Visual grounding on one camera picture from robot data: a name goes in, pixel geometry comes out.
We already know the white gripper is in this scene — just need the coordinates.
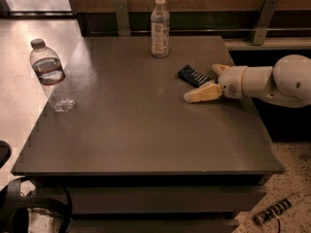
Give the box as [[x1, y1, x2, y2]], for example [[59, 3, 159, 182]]
[[184, 64, 247, 103]]

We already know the blue rxbar blueberry bar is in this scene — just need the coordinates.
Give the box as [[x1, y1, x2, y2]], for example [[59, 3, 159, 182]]
[[178, 65, 214, 87]]

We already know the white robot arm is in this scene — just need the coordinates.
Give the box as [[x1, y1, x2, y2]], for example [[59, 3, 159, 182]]
[[184, 54, 311, 108]]

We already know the tall bottle white label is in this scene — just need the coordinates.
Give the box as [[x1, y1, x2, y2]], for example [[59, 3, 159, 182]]
[[151, 0, 170, 57]]

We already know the clear water bottle red label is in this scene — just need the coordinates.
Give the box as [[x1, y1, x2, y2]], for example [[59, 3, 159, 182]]
[[29, 39, 75, 113]]

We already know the grey drawer cabinet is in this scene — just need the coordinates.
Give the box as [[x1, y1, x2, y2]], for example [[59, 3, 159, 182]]
[[13, 37, 283, 233]]

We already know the black round object at edge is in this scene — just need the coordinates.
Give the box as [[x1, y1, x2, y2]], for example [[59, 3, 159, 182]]
[[0, 141, 12, 168]]

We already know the right metal wall bracket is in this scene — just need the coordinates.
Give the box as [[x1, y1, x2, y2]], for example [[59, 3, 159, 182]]
[[249, 0, 279, 46]]

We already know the metal wall bracket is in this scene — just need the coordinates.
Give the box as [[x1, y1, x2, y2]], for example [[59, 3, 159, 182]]
[[249, 0, 279, 46], [114, 0, 130, 37]]

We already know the left metal wall bracket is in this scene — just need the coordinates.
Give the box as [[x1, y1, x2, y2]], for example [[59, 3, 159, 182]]
[[114, 0, 130, 37]]

